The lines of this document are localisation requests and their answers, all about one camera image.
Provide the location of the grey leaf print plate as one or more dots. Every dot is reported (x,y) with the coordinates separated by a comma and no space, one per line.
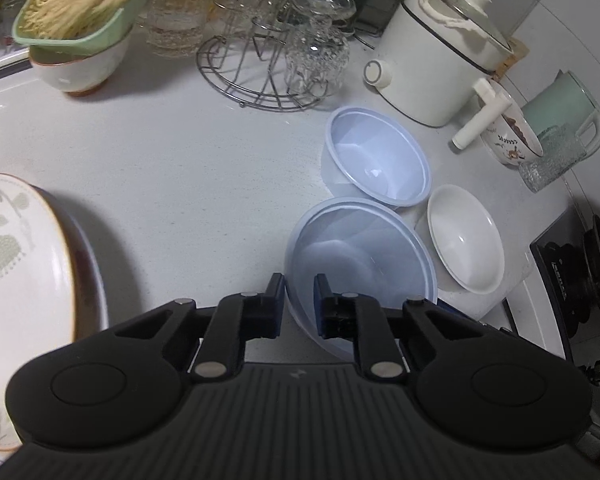
(20,300)

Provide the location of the white ceramic bowl brown foot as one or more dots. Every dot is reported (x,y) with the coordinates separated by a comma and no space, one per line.
(80,71)

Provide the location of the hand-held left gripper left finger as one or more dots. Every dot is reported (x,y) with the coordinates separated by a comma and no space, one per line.
(279,306)

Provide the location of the black gas stove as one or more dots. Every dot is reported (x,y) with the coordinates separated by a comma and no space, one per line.
(570,270)

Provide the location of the floral ceramic bowl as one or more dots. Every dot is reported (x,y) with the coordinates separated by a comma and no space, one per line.
(505,146)

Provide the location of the bundle of dried noodles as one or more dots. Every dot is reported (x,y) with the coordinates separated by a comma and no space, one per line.
(80,0)

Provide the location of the green plastic basket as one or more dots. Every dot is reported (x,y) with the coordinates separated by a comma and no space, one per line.
(80,43)

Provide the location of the pale blue plastic bowl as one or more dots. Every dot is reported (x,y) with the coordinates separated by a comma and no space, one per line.
(365,260)
(380,160)

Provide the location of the textured glass tumbler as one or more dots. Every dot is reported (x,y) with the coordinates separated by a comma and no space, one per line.
(550,160)

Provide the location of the green electric kettle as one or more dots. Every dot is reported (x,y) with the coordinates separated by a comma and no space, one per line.
(565,105)

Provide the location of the white drip tray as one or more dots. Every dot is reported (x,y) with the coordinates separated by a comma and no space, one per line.
(0,67)

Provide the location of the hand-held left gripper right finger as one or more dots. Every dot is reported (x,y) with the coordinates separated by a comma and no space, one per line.
(320,306)

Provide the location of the white electric cooking pot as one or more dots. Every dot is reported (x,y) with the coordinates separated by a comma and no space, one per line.
(420,75)

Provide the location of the red lid glass jar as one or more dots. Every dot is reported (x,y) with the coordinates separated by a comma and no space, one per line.
(180,20)

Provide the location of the plain white bowl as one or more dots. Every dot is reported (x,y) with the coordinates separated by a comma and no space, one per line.
(467,245)

